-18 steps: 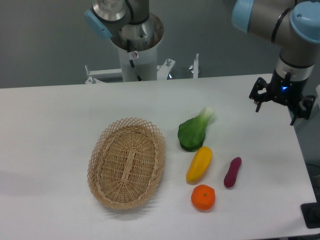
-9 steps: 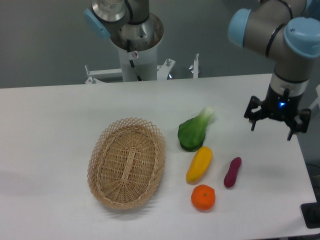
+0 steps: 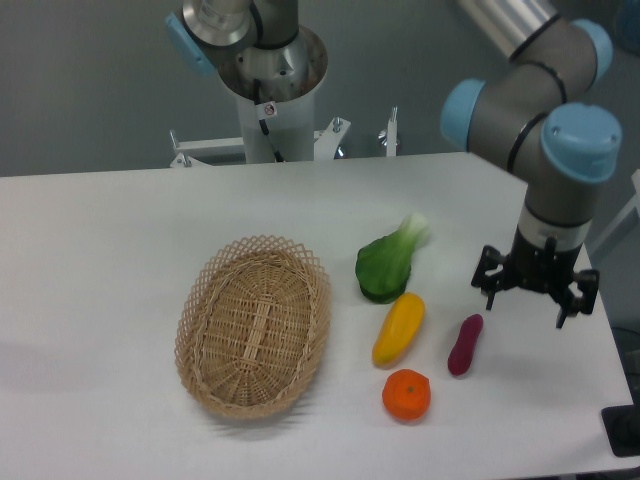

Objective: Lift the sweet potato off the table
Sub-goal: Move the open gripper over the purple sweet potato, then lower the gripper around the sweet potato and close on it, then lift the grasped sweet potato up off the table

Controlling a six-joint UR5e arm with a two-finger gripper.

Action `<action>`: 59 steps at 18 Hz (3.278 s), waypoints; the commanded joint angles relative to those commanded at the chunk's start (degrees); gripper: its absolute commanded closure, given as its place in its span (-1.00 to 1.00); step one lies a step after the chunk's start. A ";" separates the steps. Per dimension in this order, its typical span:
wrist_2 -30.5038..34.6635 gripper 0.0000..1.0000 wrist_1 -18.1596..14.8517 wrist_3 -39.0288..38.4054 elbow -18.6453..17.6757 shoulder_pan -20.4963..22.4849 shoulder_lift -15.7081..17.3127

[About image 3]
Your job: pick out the black device at table edge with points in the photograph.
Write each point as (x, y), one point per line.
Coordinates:
(622, 428)

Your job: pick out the yellow mango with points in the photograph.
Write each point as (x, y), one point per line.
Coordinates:
(400, 327)

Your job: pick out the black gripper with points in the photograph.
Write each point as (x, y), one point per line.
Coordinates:
(542, 270)

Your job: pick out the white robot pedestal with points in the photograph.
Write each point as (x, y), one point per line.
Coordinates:
(274, 89)

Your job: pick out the white metal bracket frame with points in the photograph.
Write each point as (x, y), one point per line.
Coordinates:
(327, 145)

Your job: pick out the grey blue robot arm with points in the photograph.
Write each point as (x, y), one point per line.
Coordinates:
(530, 124)

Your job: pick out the purple sweet potato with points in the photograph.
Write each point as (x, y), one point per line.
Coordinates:
(462, 353)

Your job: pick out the orange tangerine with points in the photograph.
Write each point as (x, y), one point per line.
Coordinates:
(406, 395)

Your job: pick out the woven wicker basket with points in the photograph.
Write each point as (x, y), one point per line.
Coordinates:
(254, 328)

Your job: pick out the green bok choy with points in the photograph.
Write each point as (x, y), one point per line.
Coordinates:
(383, 267)

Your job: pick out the white frame at right edge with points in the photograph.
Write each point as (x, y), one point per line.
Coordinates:
(619, 227)

